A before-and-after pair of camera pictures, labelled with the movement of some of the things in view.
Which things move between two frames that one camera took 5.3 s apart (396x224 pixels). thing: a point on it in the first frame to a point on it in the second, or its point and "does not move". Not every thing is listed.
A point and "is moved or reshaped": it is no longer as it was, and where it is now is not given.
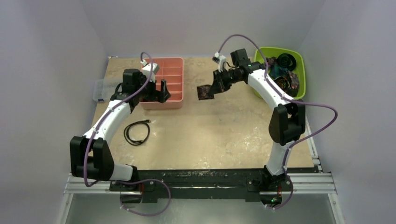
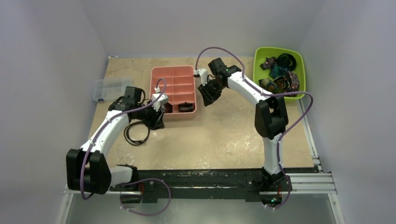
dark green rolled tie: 287,60 does not move
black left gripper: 160,96 to 155,122
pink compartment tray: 171,69 is moved or reshaped
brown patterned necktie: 203,92 is moved or reshaped
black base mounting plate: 248,183 does not move
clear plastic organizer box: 103,89 does not move
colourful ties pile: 280,68 does not move
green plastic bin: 285,68 does not move
